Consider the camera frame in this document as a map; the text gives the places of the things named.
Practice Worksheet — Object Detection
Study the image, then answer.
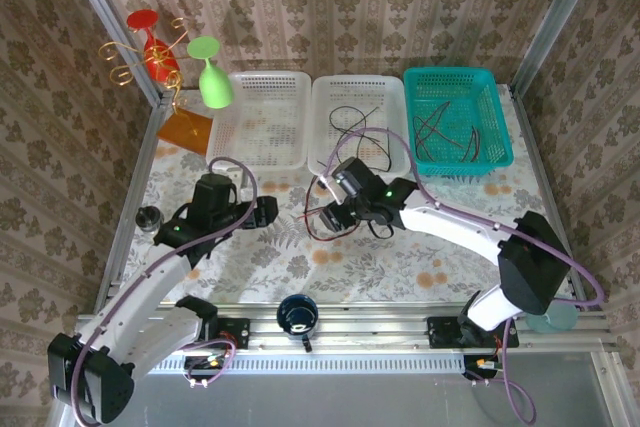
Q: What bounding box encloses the thin dark green cable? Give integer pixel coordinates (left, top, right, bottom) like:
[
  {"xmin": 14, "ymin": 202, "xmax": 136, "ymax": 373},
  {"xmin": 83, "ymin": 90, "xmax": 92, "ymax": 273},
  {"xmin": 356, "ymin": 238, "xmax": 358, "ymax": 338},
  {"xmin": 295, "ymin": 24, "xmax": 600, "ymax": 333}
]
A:
[{"xmin": 327, "ymin": 105, "xmax": 369, "ymax": 148}]

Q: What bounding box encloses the thin red cable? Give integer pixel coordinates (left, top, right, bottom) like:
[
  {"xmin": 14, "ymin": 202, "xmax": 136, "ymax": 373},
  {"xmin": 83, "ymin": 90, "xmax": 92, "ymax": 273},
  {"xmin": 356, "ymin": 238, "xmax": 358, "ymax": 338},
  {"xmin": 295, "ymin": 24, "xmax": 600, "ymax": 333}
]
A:
[
  {"xmin": 297, "ymin": 174, "xmax": 362, "ymax": 243},
  {"xmin": 412, "ymin": 101, "xmax": 451, "ymax": 161},
  {"xmin": 414, "ymin": 119, "xmax": 469, "ymax": 148}
]

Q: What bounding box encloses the small black metal cup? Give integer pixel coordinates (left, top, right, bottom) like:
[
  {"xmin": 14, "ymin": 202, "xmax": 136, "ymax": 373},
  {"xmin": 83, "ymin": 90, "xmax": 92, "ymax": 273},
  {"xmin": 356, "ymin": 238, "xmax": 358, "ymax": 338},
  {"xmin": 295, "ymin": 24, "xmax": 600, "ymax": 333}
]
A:
[{"xmin": 134, "ymin": 206, "xmax": 165, "ymax": 234}]

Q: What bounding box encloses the floral tablecloth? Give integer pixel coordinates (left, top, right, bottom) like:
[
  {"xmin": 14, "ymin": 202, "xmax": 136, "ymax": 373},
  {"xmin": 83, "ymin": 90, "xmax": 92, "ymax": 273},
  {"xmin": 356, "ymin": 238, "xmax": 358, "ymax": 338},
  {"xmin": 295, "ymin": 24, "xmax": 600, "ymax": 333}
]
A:
[{"xmin": 114, "ymin": 91, "xmax": 571, "ymax": 306}]

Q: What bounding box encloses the dark blue mug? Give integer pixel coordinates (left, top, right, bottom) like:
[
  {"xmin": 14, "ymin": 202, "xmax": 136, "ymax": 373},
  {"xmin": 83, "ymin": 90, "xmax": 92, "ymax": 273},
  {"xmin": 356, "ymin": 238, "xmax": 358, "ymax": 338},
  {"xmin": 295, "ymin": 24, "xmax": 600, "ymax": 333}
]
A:
[{"xmin": 276, "ymin": 293, "xmax": 320, "ymax": 353}]

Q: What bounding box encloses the white plastic basket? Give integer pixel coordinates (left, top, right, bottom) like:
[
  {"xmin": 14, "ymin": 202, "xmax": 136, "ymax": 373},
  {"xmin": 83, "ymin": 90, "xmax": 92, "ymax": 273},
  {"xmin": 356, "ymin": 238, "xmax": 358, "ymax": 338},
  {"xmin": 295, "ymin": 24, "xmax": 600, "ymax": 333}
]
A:
[
  {"xmin": 307, "ymin": 74, "xmax": 414, "ymax": 178},
  {"xmin": 206, "ymin": 70, "xmax": 312, "ymax": 172}
]

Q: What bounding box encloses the green plastic wine glass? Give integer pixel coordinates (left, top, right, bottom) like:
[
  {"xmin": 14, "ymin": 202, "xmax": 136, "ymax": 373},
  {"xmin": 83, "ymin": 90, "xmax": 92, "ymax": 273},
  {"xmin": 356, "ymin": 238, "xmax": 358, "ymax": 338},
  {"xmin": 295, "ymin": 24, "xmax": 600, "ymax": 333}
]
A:
[{"xmin": 187, "ymin": 35, "xmax": 236, "ymax": 110}]

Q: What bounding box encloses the teal plastic basket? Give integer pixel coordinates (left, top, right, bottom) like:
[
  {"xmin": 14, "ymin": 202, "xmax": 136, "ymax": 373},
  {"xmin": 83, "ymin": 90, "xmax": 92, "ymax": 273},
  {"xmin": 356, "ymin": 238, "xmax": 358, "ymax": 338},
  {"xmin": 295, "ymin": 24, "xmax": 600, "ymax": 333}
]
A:
[{"xmin": 402, "ymin": 66, "xmax": 515, "ymax": 178}]

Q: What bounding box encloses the red plastic wine glass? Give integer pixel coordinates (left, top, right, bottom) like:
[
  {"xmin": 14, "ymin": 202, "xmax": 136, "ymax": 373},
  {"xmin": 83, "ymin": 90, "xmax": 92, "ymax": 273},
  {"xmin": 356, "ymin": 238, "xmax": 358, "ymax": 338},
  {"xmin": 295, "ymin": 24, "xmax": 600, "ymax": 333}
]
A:
[{"xmin": 125, "ymin": 9, "xmax": 180, "ymax": 84}]

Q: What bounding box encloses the translucent teal glass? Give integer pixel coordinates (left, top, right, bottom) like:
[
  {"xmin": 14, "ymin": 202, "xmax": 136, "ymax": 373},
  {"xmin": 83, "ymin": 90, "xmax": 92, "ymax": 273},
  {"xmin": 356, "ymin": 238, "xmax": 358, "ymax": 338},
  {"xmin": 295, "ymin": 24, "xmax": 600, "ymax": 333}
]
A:
[{"xmin": 524, "ymin": 304, "xmax": 579, "ymax": 334}]

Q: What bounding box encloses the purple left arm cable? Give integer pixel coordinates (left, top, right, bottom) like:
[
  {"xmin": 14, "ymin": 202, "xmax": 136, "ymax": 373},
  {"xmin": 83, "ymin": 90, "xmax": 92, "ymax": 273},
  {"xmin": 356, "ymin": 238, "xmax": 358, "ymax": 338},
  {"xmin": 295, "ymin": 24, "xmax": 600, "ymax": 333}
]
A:
[{"xmin": 69, "ymin": 156, "xmax": 259, "ymax": 426}]

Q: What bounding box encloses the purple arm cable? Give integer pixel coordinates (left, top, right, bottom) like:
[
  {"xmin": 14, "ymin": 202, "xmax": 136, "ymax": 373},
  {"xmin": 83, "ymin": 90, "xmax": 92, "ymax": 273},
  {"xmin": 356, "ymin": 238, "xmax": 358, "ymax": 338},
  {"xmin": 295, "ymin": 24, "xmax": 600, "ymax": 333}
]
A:
[
  {"xmin": 69, "ymin": 156, "xmax": 259, "ymax": 426},
  {"xmin": 327, "ymin": 127, "xmax": 605, "ymax": 426}
]

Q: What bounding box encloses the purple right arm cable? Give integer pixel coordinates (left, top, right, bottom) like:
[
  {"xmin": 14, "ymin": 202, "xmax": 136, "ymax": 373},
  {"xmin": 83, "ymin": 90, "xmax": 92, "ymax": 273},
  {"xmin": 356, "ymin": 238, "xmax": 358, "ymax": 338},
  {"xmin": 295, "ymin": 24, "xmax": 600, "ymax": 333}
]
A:
[{"xmin": 327, "ymin": 127, "xmax": 605, "ymax": 426}]

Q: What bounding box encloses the gold wire glass rack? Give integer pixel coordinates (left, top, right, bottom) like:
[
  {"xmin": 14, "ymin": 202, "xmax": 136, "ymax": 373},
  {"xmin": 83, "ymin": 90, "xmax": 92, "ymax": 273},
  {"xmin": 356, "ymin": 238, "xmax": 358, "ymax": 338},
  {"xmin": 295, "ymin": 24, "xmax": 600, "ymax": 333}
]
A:
[{"xmin": 98, "ymin": 16, "xmax": 215, "ymax": 157}]

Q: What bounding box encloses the aluminium side rail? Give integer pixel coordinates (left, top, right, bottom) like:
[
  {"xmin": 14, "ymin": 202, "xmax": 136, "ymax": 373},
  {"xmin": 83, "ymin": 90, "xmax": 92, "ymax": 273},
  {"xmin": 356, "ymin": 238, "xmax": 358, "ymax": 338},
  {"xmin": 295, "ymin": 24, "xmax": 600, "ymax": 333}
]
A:
[
  {"xmin": 509, "ymin": 84, "xmax": 587, "ymax": 298},
  {"xmin": 97, "ymin": 99, "xmax": 169, "ymax": 298}
]

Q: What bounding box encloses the aluminium front rail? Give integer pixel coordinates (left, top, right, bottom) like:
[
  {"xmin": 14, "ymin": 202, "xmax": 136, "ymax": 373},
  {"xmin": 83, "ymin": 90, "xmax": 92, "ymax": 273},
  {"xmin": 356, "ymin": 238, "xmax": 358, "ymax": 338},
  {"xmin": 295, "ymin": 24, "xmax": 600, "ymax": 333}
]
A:
[{"xmin": 77, "ymin": 301, "xmax": 614, "ymax": 356}]

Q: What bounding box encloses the grey slotted cable duct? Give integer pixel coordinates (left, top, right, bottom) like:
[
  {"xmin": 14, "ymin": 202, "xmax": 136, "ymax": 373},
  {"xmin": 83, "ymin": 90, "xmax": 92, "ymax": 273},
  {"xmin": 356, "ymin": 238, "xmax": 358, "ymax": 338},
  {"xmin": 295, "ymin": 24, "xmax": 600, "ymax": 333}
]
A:
[{"xmin": 149, "ymin": 352, "xmax": 466, "ymax": 374}]

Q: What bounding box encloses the aluminium frame post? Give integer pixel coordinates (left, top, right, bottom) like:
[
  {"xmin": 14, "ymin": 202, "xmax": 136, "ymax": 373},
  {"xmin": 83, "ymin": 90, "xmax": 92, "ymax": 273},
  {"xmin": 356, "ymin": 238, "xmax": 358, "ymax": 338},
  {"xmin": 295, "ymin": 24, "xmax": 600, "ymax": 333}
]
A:
[
  {"xmin": 509, "ymin": 0, "xmax": 609, "ymax": 93},
  {"xmin": 57, "ymin": 0, "xmax": 169, "ymax": 106}
]

